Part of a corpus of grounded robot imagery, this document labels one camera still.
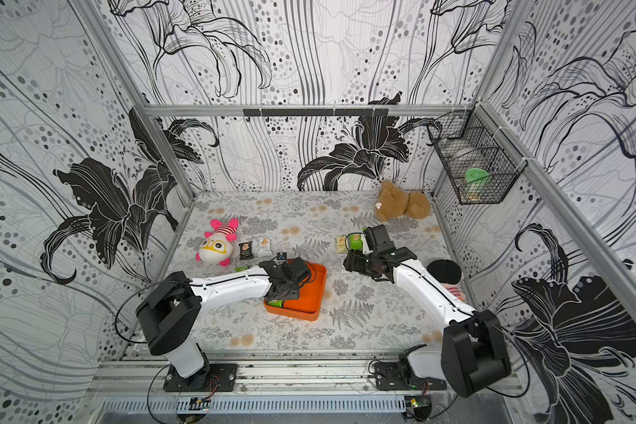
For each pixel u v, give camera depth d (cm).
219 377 73
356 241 102
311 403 76
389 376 72
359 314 85
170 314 45
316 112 93
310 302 85
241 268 96
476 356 40
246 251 99
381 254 64
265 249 100
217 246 93
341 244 101
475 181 71
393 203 104
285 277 64
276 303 84
